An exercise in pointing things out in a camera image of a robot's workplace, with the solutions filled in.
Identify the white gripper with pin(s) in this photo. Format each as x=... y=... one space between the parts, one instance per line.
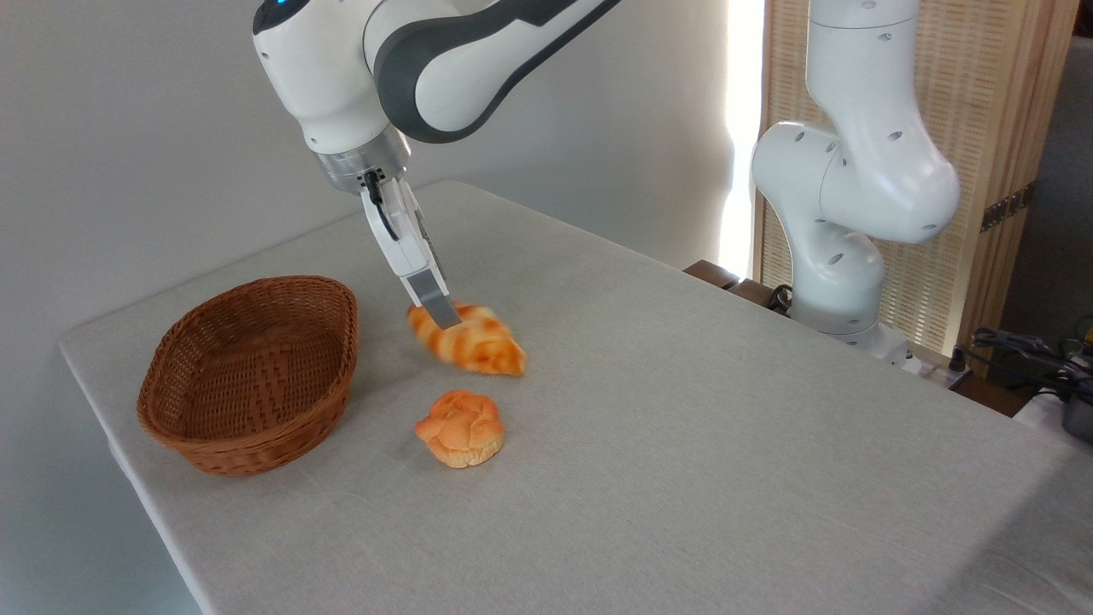
x=410 y=239

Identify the golden croissant bread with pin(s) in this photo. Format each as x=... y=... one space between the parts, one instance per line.
x=482 y=346

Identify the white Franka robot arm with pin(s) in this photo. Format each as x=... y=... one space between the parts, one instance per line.
x=324 y=68

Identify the round knotted bread roll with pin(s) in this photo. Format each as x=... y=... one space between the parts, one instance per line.
x=461 y=427

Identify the brown wicker basket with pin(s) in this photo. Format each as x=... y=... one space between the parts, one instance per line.
x=248 y=440

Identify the light grey tablecloth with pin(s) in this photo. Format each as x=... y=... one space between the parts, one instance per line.
x=683 y=470

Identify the white power strip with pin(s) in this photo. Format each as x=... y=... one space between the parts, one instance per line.
x=939 y=372

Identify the wooden folding screen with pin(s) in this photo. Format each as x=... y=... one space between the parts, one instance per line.
x=990 y=102

